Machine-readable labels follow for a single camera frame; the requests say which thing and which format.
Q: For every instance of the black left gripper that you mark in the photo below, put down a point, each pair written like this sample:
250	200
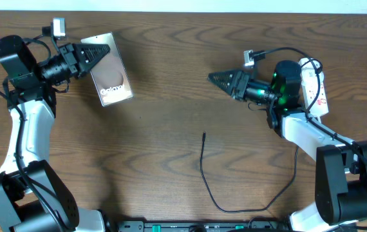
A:
69	52

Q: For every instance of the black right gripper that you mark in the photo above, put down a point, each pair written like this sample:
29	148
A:
239	80

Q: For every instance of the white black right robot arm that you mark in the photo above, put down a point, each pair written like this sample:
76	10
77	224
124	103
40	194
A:
295	101

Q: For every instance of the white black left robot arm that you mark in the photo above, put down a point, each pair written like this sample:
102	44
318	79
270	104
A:
32	196

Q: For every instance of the white USB charger plug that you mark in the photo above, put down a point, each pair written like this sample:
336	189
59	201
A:
312	63

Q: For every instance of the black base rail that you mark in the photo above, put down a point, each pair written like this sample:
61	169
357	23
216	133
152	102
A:
140	226

